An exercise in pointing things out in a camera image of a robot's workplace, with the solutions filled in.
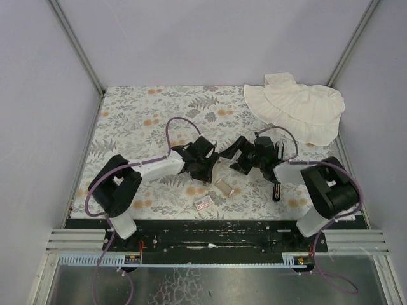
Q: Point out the red white staple box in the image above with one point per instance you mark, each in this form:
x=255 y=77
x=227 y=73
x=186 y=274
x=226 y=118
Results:
x=203 y=202

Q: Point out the left aluminium frame post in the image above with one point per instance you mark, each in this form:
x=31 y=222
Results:
x=73 y=40

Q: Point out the white slotted cable duct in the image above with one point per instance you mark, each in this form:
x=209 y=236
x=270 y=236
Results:
x=111 y=260

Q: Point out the beige and black stapler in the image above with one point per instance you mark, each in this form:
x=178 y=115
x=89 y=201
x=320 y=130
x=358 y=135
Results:
x=215 y=168

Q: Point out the cream white cloth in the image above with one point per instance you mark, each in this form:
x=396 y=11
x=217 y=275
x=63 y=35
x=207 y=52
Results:
x=311 y=113

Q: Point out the right aluminium frame post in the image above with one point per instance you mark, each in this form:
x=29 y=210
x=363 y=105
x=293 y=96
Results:
x=353 y=41

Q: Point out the floral patterned table mat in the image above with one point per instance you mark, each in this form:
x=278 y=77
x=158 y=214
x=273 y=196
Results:
x=142 y=122

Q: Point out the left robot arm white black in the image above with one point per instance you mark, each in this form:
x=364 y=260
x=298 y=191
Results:
x=116 y=185

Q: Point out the aluminium frame post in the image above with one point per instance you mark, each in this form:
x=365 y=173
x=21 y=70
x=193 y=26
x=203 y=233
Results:
x=73 y=40
x=353 y=41

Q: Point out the aluminium extrusion crossbar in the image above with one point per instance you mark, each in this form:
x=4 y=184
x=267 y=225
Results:
x=339 y=242

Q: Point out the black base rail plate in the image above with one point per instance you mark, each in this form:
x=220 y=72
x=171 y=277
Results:
x=260 y=254

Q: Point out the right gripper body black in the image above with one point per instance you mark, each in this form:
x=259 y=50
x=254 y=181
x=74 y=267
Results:
x=247 y=154

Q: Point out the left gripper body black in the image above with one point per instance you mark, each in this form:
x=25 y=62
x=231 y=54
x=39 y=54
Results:
x=205 y=164

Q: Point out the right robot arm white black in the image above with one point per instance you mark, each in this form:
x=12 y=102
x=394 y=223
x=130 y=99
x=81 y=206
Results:
x=331 y=188

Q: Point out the cardboard staple tray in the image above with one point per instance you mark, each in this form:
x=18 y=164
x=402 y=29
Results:
x=224 y=188

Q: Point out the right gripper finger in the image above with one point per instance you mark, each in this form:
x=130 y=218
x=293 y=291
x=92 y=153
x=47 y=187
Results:
x=244 y=163
x=241 y=144

